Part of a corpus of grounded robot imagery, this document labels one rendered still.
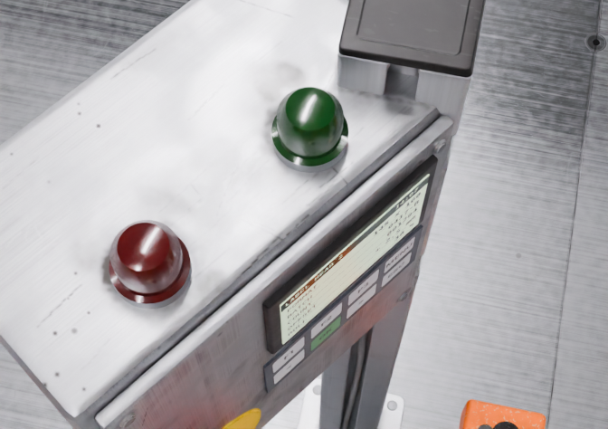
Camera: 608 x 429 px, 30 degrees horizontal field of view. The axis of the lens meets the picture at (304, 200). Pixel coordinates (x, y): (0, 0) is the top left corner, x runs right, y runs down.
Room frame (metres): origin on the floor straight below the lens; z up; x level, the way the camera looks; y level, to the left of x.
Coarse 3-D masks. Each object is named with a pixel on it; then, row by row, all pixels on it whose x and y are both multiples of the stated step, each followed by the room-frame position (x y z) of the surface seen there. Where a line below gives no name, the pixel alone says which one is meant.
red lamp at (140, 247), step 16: (128, 224) 0.14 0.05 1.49; (144, 224) 0.13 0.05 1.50; (160, 224) 0.14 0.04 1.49; (128, 240) 0.13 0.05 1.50; (144, 240) 0.13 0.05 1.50; (160, 240) 0.13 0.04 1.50; (176, 240) 0.13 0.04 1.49; (112, 256) 0.13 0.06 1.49; (128, 256) 0.12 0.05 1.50; (144, 256) 0.12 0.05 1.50; (160, 256) 0.12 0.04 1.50; (176, 256) 0.13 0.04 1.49; (112, 272) 0.12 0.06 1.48; (128, 272) 0.12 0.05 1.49; (144, 272) 0.12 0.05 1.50; (160, 272) 0.12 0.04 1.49; (176, 272) 0.12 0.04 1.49; (128, 288) 0.12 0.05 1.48; (144, 288) 0.12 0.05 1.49; (160, 288) 0.12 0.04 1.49; (176, 288) 0.12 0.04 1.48; (144, 304) 0.11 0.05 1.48; (160, 304) 0.11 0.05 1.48
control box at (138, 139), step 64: (192, 0) 0.23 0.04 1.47; (256, 0) 0.23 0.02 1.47; (320, 0) 0.23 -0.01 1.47; (128, 64) 0.20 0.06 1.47; (192, 64) 0.20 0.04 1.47; (256, 64) 0.20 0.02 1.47; (320, 64) 0.20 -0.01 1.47; (64, 128) 0.18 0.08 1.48; (128, 128) 0.18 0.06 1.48; (192, 128) 0.18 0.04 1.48; (256, 128) 0.18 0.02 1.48; (384, 128) 0.18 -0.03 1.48; (448, 128) 0.18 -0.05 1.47; (0, 192) 0.16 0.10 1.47; (64, 192) 0.16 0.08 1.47; (128, 192) 0.16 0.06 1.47; (192, 192) 0.16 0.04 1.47; (256, 192) 0.15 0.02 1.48; (320, 192) 0.15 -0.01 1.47; (384, 192) 0.16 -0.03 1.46; (0, 256) 0.13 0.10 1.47; (64, 256) 0.13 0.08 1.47; (192, 256) 0.13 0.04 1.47; (256, 256) 0.13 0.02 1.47; (384, 256) 0.17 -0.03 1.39; (0, 320) 0.11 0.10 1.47; (64, 320) 0.11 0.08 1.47; (128, 320) 0.11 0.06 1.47; (192, 320) 0.11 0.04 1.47; (256, 320) 0.12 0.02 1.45; (64, 384) 0.09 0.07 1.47; (128, 384) 0.09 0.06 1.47; (192, 384) 0.10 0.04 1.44; (256, 384) 0.12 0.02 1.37
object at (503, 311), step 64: (0, 0) 0.66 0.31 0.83; (64, 0) 0.66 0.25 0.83; (128, 0) 0.66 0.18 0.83; (512, 0) 0.66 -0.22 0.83; (576, 0) 0.66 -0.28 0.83; (0, 64) 0.59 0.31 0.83; (64, 64) 0.59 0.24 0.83; (512, 64) 0.59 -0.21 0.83; (576, 64) 0.59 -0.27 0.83; (0, 128) 0.52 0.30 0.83; (512, 128) 0.51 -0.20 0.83; (576, 128) 0.51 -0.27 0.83; (448, 192) 0.45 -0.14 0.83; (512, 192) 0.45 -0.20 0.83; (576, 192) 0.45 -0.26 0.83; (448, 256) 0.38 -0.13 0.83; (512, 256) 0.38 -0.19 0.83; (576, 256) 0.38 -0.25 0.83; (448, 320) 0.32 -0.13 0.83; (512, 320) 0.32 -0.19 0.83; (576, 320) 0.32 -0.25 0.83; (0, 384) 0.26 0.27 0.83; (448, 384) 0.26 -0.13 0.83; (512, 384) 0.26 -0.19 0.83; (576, 384) 0.26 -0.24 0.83
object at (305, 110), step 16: (288, 96) 0.18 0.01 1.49; (304, 96) 0.18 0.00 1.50; (320, 96) 0.18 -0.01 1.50; (288, 112) 0.17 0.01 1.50; (304, 112) 0.17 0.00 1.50; (320, 112) 0.17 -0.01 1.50; (336, 112) 0.17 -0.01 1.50; (272, 128) 0.18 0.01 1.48; (288, 128) 0.17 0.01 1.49; (304, 128) 0.17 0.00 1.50; (320, 128) 0.17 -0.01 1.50; (336, 128) 0.17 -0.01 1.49; (272, 144) 0.17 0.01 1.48; (288, 144) 0.17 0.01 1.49; (304, 144) 0.16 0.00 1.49; (320, 144) 0.16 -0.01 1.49; (336, 144) 0.17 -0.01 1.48; (288, 160) 0.16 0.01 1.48; (304, 160) 0.16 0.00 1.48; (320, 160) 0.16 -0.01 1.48; (336, 160) 0.17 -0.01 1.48
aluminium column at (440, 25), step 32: (352, 0) 0.21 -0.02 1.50; (384, 0) 0.21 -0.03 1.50; (416, 0) 0.21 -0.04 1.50; (448, 0) 0.21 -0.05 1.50; (480, 0) 0.21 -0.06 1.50; (352, 32) 0.20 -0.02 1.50; (384, 32) 0.20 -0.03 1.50; (416, 32) 0.20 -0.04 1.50; (448, 32) 0.20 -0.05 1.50; (352, 64) 0.19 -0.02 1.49; (384, 64) 0.19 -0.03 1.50; (416, 64) 0.19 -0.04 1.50; (448, 64) 0.19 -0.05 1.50; (416, 96) 0.19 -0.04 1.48; (448, 96) 0.19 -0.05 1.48; (448, 160) 0.19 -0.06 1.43; (384, 320) 0.19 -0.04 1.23; (352, 352) 0.20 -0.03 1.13; (384, 352) 0.19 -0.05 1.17; (384, 384) 0.19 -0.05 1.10; (320, 416) 0.20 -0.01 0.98; (352, 416) 0.20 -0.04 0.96
